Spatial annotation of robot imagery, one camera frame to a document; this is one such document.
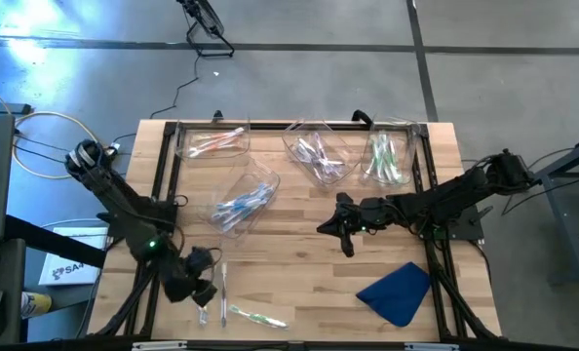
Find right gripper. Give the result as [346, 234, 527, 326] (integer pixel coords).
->
[317, 191, 387, 259]

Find toothbrushes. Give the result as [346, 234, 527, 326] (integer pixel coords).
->
[219, 261, 229, 329]

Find blue white toothbrush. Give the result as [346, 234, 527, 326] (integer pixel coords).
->
[230, 182, 276, 206]
[220, 187, 274, 211]
[212, 199, 264, 225]
[218, 207, 259, 233]
[213, 192, 271, 218]

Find clear plastic bin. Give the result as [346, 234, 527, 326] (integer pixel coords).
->
[204, 154, 282, 240]
[359, 115, 421, 187]
[174, 119, 252, 163]
[281, 119, 365, 190]

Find blue cloth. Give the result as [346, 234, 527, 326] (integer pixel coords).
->
[355, 261, 433, 329]

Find orange white toothbrush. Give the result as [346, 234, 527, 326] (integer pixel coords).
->
[189, 140, 242, 159]
[190, 136, 245, 153]
[191, 127, 247, 143]

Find white label strip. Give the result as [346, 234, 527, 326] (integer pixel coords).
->
[131, 340, 189, 351]
[404, 342, 461, 351]

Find green toothbrush bottom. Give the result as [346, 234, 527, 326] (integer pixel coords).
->
[227, 304, 290, 331]

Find white printed box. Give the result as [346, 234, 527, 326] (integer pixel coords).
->
[37, 225, 109, 288]

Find black desk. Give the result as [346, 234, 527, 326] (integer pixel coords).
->
[0, 213, 106, 345]

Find yellow white can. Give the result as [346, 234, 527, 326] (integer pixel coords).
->
[19, 291, 54, 320]

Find grey metal table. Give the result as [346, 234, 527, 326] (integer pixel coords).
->
[515, 133, 579, 287]

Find black floor fan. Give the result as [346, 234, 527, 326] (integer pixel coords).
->
[175, 0, 236, 59]

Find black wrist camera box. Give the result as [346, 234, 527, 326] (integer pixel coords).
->
[185, 246, 216, 275]

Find black cable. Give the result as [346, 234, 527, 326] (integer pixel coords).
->
[501, 145, 579, 215]
[148, 54, 202, 121]

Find yellow looped cable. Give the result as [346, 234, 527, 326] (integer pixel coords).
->
[0, 80, 114, 180]

